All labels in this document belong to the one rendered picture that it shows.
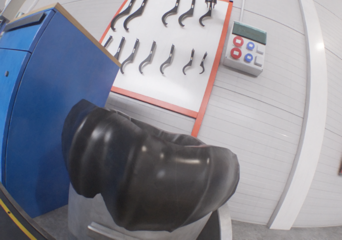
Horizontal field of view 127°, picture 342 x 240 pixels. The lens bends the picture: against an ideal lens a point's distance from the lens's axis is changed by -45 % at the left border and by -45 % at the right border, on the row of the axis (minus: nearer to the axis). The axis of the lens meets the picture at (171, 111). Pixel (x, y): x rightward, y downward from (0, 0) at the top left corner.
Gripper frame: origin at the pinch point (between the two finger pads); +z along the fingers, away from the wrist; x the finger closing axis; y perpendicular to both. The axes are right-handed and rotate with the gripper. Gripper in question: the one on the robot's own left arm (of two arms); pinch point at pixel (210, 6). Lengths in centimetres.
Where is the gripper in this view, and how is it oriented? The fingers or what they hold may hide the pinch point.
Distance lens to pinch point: 198.7
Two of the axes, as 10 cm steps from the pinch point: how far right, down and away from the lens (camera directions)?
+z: 1.6, 1.6, 9.7
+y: 2.0, -9.7, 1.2
